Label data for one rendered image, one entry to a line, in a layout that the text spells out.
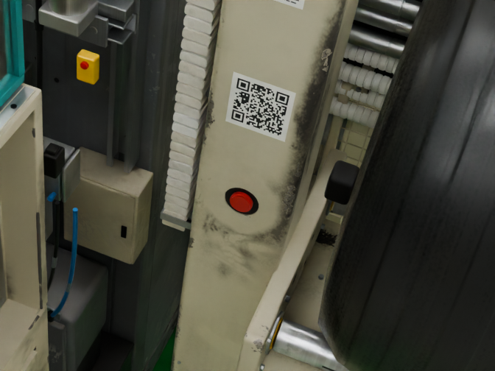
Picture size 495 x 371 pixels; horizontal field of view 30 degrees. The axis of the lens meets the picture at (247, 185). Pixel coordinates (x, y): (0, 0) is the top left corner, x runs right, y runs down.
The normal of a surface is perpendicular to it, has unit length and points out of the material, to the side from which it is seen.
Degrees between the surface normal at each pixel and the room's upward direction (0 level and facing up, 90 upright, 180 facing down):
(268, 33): 90
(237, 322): 90
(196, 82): 90
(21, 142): 90
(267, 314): 0
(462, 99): 43
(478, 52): 34
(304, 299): 0
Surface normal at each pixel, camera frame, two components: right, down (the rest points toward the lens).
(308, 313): 0.14, -0.69
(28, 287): -0.34, 0.64
